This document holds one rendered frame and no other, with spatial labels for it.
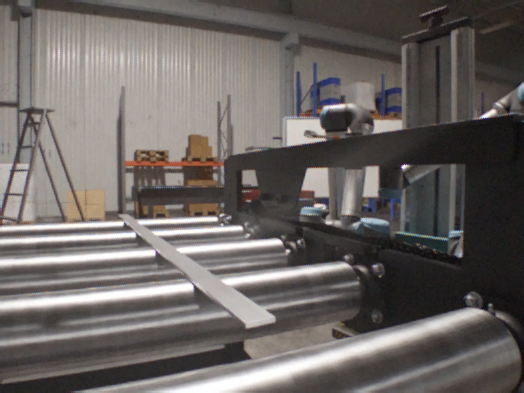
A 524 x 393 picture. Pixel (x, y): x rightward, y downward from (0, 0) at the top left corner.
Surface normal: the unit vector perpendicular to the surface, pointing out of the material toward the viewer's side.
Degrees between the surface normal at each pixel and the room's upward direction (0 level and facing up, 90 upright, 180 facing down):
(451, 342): 31
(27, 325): 59
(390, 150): 90
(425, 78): 90
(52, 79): 90
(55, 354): 98
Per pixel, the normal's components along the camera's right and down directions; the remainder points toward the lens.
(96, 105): 0.40, 0.05
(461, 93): -0.82, 0.04
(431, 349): 0.21, -0.83
